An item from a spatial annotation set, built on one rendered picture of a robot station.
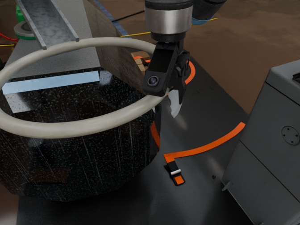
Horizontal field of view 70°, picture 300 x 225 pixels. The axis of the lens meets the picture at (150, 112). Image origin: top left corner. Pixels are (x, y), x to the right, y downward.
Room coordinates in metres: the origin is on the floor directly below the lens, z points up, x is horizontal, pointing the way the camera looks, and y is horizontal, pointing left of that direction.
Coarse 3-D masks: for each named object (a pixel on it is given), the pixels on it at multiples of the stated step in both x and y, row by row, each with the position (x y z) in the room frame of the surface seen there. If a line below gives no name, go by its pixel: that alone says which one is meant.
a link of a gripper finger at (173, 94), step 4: (172, 88) 0.40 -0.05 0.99; (168, 92) 0.39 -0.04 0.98; (172, 92) 0.39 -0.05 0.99; (176, 92) 0.38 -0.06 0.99; (168, 96) 0.39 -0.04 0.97; (172, 96) 0.39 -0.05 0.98; (176, 96) 0.38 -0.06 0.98; (172, 100) 0.39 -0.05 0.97; (176, 100) 0.38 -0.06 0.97; (172, 104) 0.38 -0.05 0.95; (176, 104) 0.38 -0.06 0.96; (180, 104) 0.38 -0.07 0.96; (172, 108) 0.38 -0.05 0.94; (176, 108) 0.38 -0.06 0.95; (172, 112) 0.38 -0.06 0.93; (176, 112) 0.38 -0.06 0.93; (172, 116) 0.39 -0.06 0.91
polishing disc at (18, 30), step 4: (20, 24) 1.04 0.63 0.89; (24, 24) 1.04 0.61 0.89; (16, 28) 1.00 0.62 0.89; (20, 28) 1.00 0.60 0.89; (24, 28) 1.00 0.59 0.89; (28, 28) 1.00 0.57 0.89; (16, 32) 0.96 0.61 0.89; (20, 32) 0.95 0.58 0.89; (24, 32) 0.95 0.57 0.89; (28, 32) 0.95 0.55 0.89; (28, 36) 0.93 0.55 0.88; (32, 36) 0.93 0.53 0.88
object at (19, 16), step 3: (18, 9) 2.40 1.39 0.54; (18, 12) 2.38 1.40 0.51; (21, 12) 2.39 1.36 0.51; (18, 15) 2.36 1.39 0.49; (21, 15) 2.36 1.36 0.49; (18, 18) 2.38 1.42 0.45; (21, 18) 2.35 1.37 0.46; (24, 18) 2.35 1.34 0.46; (18, 21) 2.37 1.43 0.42; (21, 21) 2.34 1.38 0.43
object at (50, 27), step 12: (24, 0) 0.95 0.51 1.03; (36, 0) 0.96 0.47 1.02; (48, 0) 0.94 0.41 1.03; (24, 12) 0.80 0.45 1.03; (36, 12) 0.88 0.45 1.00; (48, 12) 0.89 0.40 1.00; (60, 12) 0.83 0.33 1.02; (36, 24) 0.81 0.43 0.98; (48, 24) 0.82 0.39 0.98; (60, 24) 0.83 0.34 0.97; (36, 36) 0.69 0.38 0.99; (48, 36) 0.75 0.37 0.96; (60, 36) 0.76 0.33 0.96; (72, 36) 0.73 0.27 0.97
